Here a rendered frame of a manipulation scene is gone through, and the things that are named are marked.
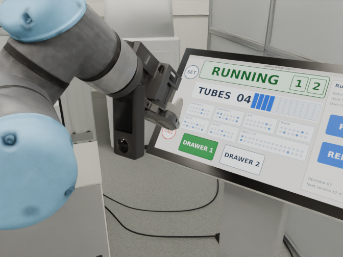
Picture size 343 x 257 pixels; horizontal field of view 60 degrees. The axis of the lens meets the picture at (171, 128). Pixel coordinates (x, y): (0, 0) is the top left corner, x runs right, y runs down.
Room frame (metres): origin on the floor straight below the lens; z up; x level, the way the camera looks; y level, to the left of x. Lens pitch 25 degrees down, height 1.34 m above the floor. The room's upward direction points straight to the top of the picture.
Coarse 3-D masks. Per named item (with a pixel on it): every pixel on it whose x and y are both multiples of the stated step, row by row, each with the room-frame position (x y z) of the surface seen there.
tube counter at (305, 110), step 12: (240, 96) 0.66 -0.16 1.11; (252, 96) 0.65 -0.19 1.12; (264, 96) 0.64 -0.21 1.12; (276, 96) 0.63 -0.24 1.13; (252, 108) 0.63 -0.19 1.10; (264, 108) 0.62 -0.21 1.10; (276, 108) 0.61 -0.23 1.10; (288, 108) 0.60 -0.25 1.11; (300, 108) 0.59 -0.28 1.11; (312, 108) 0.58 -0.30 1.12; (312, 120) 0.56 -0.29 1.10
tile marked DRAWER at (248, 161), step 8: (224, 152) 0.58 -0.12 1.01; (232, 152) 0.58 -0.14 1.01; (240, 152) 0.57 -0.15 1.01; (248, 152) 0.56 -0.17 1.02; (256, 152) 0.56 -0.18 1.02; (224, 160) 0.57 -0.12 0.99; (232, 160) 0.57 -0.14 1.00; (240, 160) 0.56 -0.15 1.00; (248, 160) 0.55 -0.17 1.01; (256, 160) 0.55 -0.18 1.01; (264, 160) 0.54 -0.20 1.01; (240, 168) 0.55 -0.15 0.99; (248, 168) 0.54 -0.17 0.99; (256, 168) 0.53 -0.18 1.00
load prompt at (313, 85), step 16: (208, 64) 0.76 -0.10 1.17; (224, 64) 0.74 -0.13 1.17; (224, 80) 0.71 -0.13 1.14; (240, 80) 0.69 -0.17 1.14; (256, 80) 0.68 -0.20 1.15; (272, 80) 0.66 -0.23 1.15; (288, 80) 0.64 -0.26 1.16; (304, 80) 0.63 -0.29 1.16; (320, 80) 0.62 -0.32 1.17; (320, 96) 0.59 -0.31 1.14
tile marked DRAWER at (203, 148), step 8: (184, 136) 0.65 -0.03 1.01; (192, 136) 0.64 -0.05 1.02; (184, 144) 0.64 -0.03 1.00; (192, 144) 0.63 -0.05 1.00; (200, 144) 0.62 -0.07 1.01; (208, 144) 0.61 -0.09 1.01; (216, 144) 0.60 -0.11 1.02; (192, 152) 0.61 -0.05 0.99; (200, 152) 0.61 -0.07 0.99; (208, 152) 0.60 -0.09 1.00
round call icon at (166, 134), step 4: (164, 128) 0.69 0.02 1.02; (164, 132) 0.68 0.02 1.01; (168, 132) 0.68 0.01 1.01; (172, 132) 0.67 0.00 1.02; (176, 132) 0.67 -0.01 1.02; (160, 136) 0.68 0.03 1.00; (164, 136) 0.67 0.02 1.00; (168, 136) 0.67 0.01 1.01; (172, 136) 0.66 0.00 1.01; (172, 140) 0.66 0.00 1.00
